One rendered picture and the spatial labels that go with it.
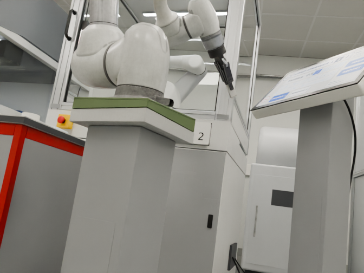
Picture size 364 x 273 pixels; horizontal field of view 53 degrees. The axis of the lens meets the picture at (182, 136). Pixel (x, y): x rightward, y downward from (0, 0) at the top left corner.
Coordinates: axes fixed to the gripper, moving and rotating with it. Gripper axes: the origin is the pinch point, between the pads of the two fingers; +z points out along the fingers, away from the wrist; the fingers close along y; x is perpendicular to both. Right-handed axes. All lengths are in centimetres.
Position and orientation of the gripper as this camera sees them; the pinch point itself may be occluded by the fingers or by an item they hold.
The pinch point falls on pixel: (231, 89)
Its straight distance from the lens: 164.8
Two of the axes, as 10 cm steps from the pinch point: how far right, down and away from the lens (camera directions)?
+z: 3.9, 8.6, 3.5
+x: -8.8, 4.5, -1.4
